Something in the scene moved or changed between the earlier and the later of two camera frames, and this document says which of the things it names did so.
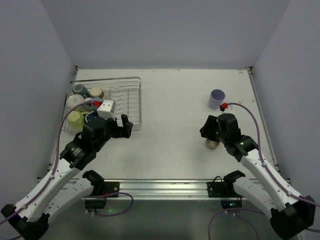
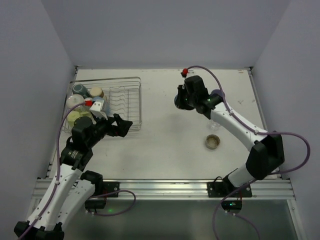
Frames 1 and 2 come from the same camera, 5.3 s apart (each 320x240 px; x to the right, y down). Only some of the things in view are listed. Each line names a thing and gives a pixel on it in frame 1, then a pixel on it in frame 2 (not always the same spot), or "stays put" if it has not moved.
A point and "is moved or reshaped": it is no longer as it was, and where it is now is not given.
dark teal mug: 79,89 stays put
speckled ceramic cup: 212,145 stays put
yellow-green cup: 76,121 stays put
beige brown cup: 97,92 stays put
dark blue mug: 90,116 is moved or reshaped
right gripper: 210,128 to 180,96
